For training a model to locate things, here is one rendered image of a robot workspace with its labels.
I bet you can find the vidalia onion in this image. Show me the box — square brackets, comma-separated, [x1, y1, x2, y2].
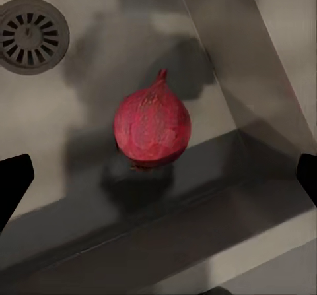
[112, 69, 192, 175]

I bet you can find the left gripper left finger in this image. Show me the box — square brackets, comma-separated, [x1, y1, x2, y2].
[0, 154, 34, 233]

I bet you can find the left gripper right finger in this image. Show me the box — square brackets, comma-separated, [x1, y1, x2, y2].
[296, 153, 317, 207]

